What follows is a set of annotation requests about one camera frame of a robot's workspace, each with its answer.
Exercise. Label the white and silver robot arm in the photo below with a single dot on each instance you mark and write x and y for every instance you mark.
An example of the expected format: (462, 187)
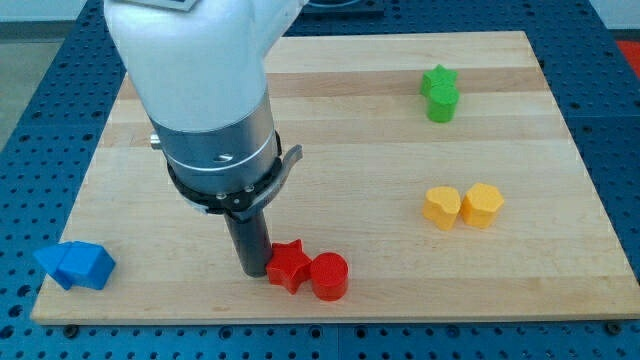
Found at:
(198, 69)

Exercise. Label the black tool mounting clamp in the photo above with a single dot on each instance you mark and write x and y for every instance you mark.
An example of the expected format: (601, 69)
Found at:
(248, 202)

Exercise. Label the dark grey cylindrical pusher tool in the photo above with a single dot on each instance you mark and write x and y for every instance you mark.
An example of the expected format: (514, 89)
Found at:
(251, 242)

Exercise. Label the red cylinder block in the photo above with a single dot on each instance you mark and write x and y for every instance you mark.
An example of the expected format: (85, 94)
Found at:
(329, 276)

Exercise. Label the red star block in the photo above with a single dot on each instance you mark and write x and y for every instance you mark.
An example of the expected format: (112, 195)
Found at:
(289, 266)

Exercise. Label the wooden board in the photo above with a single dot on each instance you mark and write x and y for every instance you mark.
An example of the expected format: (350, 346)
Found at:
(370, 153)

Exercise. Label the yellow heart block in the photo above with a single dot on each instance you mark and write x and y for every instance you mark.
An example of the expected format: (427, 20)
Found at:
(441, 206)

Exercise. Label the green cylinder block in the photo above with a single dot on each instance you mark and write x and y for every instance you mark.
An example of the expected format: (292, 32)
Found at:
(442, 103)

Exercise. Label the green star block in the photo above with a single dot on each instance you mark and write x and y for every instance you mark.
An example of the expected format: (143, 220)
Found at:
(437, 77)

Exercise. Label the yellow pentagon block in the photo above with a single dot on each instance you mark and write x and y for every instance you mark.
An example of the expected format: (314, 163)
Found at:
(481, 205)

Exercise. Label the blue cube block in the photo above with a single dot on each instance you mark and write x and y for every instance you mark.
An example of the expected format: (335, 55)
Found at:
(85, 265)

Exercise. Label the blue triangle block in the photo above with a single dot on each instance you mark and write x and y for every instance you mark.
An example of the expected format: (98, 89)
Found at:
(53, 260)

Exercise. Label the blue perforated table plate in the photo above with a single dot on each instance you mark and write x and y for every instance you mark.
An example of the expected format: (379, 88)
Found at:
(47, 155)

